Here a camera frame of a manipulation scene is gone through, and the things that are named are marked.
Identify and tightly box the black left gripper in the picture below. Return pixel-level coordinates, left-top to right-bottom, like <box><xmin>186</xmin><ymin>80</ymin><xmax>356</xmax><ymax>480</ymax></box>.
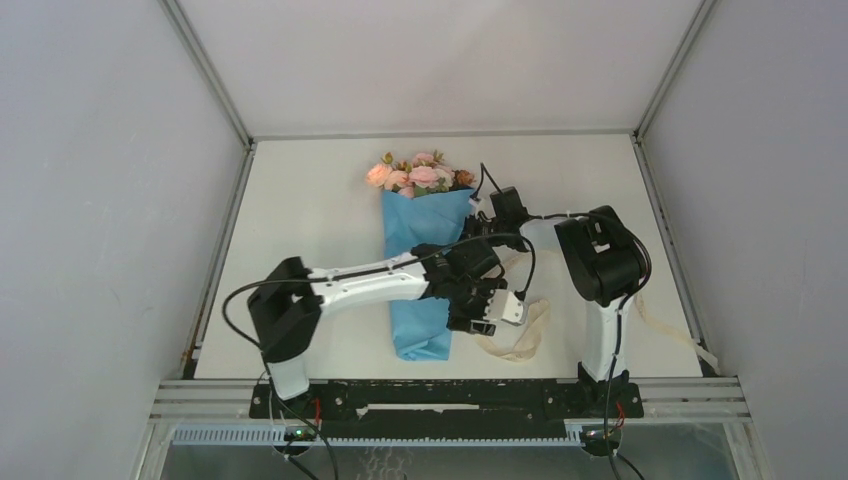
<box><xmin>446</xmin><ymin>276</ymin><xmax>507</xmax><ymax>337</ymax></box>

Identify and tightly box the blue wrapping paper sheet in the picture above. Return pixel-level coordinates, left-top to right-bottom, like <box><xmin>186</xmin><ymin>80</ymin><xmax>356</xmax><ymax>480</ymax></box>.
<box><xmin>381</xmin><ymin>189</ymin><xmax>472</xmax><ymax>362</ymax></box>

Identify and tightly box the pink fake rose stem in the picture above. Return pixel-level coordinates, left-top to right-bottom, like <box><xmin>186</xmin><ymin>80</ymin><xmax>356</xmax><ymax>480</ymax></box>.
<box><xmin>383</xmin><ymin>170</ymin><xmax>414</xmax><ymax>198</ymax></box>
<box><xmin>365</xmin><ymin>152</ymin><xmax>395</xmax><ymax>188</ymax></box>
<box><xmin>407</xmin><ymin>150</ymin><xmax>455</xmax><ymax>197</ymax></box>

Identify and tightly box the cream ribbon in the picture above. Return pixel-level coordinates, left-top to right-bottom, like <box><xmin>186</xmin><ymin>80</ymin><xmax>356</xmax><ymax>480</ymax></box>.
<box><xmin>475</xmin><ymin>249</ymin><xmax>719</xmax><ymax>371</ymax></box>

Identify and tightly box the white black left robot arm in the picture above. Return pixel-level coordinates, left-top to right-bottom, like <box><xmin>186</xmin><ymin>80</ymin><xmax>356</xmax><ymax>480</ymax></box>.
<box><xmin>247</xmin><ymin>237</ymin><xmax>525</xmax><ymax>417</ymax></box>

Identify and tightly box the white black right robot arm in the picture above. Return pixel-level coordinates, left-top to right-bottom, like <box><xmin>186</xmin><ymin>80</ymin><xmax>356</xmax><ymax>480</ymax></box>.
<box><xmin>460</xmin><ymin>187</ymin><xmax>652</xmax><ymax>416</ymax></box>

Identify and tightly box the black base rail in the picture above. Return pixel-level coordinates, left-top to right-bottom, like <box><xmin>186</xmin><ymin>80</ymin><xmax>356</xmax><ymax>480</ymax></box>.
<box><xmin>248</xmin><ymin>379</ymin><xmax>645</xmax><ymax>438</ymax></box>

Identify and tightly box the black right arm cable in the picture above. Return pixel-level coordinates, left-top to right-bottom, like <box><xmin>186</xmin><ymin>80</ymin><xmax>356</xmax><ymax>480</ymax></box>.
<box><xmin>478</xmin><ymin>162</ymin><xmax>654</xmax><ymax>480</ymax></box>

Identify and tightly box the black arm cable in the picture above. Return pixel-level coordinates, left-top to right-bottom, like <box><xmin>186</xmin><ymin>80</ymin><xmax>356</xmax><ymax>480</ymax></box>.
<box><xmin>220</xmin><ymin>231</ymin><xmax>538</xmax><ymax>480</ymax></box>
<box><xmin>478</xmin><ymin>162</ymin><xmax>654</xmax><ymax>480</ymax></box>

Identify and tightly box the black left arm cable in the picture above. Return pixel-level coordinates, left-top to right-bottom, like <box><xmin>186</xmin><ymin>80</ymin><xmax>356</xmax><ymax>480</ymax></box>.
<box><xmin>220</xmin><ymin>231</ymin><xmax>538</xmax><ymax>480</ymax></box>

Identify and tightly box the white cable duct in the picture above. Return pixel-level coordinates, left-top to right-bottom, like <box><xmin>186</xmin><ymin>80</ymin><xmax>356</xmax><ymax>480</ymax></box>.
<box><xmin>171</xmin><ymin>425</ymin><xmax>584</xmax><ymax>447</ymax></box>

